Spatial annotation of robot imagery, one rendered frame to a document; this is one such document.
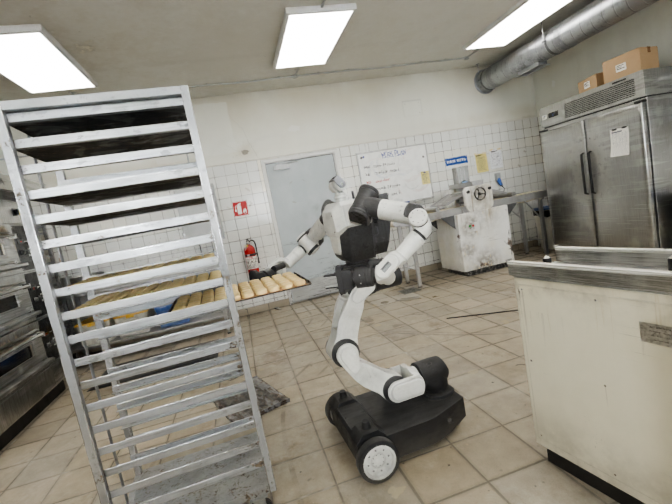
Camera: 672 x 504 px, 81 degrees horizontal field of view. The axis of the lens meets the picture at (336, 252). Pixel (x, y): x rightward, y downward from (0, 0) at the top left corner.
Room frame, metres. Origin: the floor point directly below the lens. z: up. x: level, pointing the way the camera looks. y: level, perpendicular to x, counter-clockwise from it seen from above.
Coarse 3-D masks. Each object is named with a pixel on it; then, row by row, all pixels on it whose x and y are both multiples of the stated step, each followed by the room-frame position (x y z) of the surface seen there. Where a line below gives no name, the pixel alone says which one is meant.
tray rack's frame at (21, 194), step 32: (64, 96) 1.45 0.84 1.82; (96, 96) 1.48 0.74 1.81; (128, 96) 1.50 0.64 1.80; (160, 96) 1.54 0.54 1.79; (0, 128) 1.39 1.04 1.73; (32, 224) 1.39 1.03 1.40; (32, 256) 1.39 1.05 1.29; (64, 352) 1.39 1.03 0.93; (96, 448) 1.41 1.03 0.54; (128, 448) 1.82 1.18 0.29; (224, 448) 1.91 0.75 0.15; (256, 448) 1.86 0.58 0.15; (96, 480) 1.39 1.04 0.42; (192, 480) 1.69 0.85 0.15; (224, 480) 1.65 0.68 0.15; (256, 480) 1.61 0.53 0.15
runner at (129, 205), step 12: (192, 192) 1.57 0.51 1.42; (108, 204) 1.49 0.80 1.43; (120, 204) 1.50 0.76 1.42; (132, 204) 1.51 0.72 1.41; (144, 204) 1.52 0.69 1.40; (156, 204) 1.53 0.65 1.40; (36, 216) 1.42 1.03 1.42; (48, 216) 1.43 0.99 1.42; (60, 216) 1.44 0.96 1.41; (72, 216) 1.45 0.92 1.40; (84, 216) 1.46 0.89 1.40
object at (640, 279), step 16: (512, 272) 1.62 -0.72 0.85; (528, 272) 1.54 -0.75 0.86; (544, 272) 1.47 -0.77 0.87; (560, 272) 1.41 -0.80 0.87; (576, 272) 1.35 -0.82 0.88; (592, 272) 1.30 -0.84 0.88; (608, 272) 1.25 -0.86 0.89; (624, 272) 1.20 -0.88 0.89; (640, 272) 1.16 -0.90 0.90; (656, 272) 1.12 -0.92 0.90; (640, 288) 1.16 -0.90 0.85; (656, 288) 1.12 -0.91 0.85
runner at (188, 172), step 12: (192, 168) 1.58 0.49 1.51; (108, 180) 1.49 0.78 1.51; (120, 180) 1.51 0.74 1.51; (132, 180) 1.52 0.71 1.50; (144, 180) 1.53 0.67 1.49; (156, 180) 1.54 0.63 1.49; (36, 192) 1.43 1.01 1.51; (48, 192) 1.44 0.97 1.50; (60, 192) 1.45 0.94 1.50; (72, 192) 1.46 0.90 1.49; (84, 192) 1.49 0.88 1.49
